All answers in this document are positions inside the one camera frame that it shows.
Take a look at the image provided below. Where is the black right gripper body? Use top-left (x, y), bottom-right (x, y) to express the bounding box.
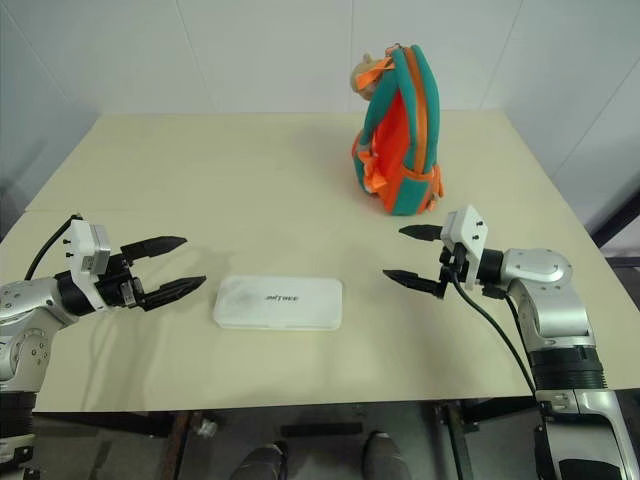
top-left (438, 242), bottom-right (469, 290)

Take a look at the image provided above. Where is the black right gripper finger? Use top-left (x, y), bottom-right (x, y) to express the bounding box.
top-left (398, 224), bottom-right (444, 244)
top-left (382, 269), bottom-right (447, 300)

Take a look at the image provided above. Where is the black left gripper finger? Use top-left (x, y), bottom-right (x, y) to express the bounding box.
top-left (142, 275), bottom-right (208, 312)
top-left (121, 234), bottom-right (189, 262)

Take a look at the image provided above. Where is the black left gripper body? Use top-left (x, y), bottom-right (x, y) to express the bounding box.
top-left (94, 252), bottom-right (152, 314)

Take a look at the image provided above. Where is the teal and orange backpack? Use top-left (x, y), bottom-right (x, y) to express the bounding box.
top-left (349, 43), bottom-right (446, 218)

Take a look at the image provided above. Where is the white plastic case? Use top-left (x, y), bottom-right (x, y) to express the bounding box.
top-left (211, 276), bottom-right (345, 332)

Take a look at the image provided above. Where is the dark rounded shape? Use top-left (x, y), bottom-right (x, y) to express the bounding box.
top-left (361, 431), bottom-right (404, 480)
top-left (231, 441), bottom-right (290, 480)

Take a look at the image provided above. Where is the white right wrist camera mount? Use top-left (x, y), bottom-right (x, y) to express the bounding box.
top-left (442, 203), bottom-right (489, 291)

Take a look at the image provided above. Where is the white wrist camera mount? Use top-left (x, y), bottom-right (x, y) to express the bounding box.
top-left (442, 203), bottom-right (489, 291)
top-left (64, 215), bottom-right (112, 311)

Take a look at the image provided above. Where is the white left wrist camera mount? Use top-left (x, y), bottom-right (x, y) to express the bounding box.
top-left (64, 215), bottom-right (112, 311)

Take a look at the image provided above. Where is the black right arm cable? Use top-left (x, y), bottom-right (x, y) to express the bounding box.
top-left (448, 269), bottom-right (540, 404)

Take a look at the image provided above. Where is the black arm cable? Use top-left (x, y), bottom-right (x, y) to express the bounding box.
top-left (23, 214), bottom-right (84, 282)
top-left (448, 269), bottom-right (540, 404)

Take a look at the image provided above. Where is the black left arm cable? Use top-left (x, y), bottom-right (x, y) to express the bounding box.
top-left (23, 214), bottom-right (84, 282)

